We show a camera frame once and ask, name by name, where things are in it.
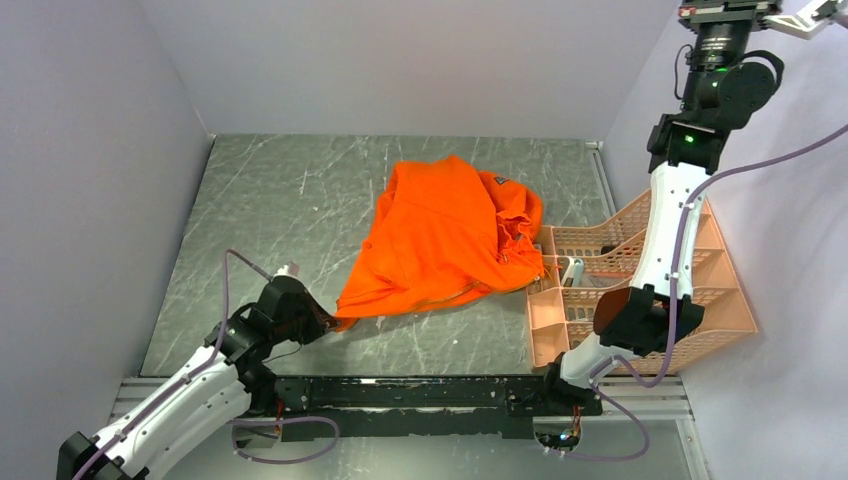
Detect small items in organizer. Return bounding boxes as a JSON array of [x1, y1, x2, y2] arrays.
[[532, 250, 625, 291]]

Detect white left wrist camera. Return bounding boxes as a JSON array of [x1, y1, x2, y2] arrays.
[[274, 262, 299, 278]]

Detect aluminium frame rail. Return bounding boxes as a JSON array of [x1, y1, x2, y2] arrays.
[[105, 377, 713, 480]]

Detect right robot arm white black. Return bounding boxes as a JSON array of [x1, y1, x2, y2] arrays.
[[539, 1, 784, 414]]

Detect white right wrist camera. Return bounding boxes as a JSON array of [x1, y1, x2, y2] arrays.
[[764, 0, 847, 40]]

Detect peach plastic file organizer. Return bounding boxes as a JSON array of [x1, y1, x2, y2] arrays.
[[526, 193, 758, 374]]

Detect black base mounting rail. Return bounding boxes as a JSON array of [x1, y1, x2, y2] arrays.
[[251, 374, 603, 439]]

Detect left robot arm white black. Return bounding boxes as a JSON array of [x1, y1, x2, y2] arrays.
[[56, 274, 339, 479]]

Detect orange jacket with pink lining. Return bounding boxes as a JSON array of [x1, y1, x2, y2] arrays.
[[336, 155, 545, 331]]

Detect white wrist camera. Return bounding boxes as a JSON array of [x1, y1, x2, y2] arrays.
[[274, 262, 299, 278], [764, 0, 847, 40]]

